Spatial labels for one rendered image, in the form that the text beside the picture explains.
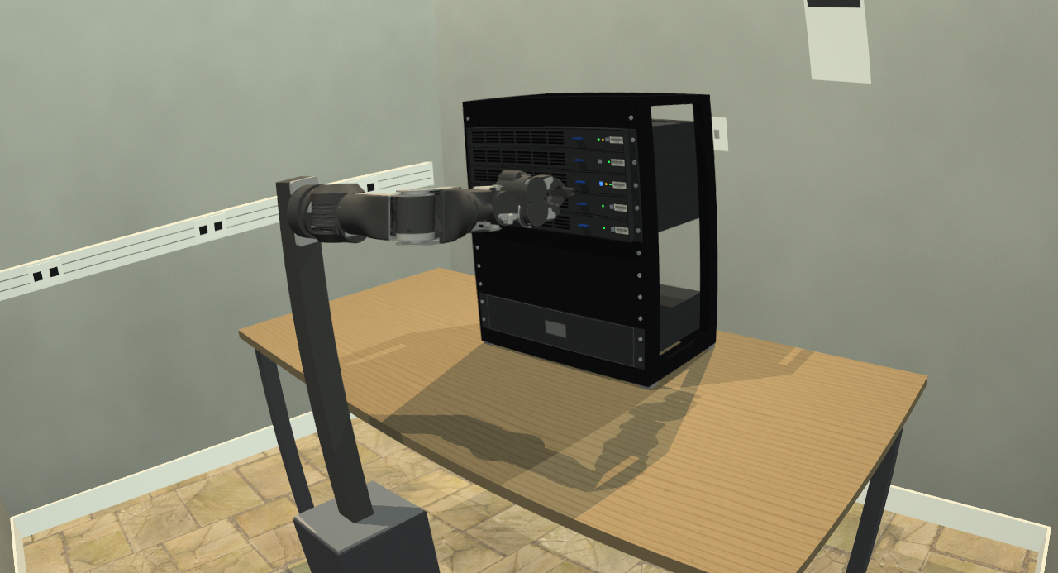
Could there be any black server rack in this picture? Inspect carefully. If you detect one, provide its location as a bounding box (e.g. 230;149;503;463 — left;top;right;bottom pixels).
462;93;717;389

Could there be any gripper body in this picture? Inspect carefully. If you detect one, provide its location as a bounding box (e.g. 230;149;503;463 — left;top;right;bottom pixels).
496;170;548;228

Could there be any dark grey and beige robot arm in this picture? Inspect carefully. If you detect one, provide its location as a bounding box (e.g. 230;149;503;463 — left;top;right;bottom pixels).
287;175;518;246

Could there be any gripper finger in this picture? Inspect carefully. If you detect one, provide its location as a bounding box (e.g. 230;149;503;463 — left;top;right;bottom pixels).
546;191;574;222
539;174;574;193

